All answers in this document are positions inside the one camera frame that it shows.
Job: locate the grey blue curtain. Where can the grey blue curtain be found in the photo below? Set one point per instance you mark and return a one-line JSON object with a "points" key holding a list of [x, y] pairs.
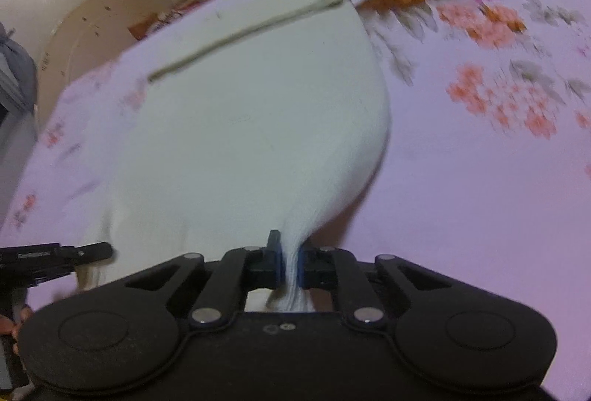
{"points": [[19, 82]]}

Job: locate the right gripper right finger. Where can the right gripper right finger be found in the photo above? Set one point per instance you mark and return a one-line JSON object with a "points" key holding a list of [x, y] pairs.
{"points": [[438, 326]]}

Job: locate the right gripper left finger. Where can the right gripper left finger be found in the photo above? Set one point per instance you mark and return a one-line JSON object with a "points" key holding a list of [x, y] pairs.
{"points": [[124, 332]]}

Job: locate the pale green long-sleeve sweater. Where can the pale green long-sleeve sweater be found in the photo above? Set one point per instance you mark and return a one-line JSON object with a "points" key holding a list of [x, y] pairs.
{"points": [[275, 118]]}

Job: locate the orange and white pillow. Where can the orange and white pillow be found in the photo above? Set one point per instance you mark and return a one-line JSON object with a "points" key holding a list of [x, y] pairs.
{"points": [[153, 23]]}

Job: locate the lilac floral bedsheet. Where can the lilac floral bedsheet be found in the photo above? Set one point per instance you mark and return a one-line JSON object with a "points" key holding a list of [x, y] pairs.
{"points": [[486, 172]]}

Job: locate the cream curved headboard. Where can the cream curved headboard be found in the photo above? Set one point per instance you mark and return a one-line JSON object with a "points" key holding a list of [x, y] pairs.
{"points": [[92, 34]]}

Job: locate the person's hand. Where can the person's hand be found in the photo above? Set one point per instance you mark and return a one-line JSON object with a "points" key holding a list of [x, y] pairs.
{"points": [[12, 328]]}

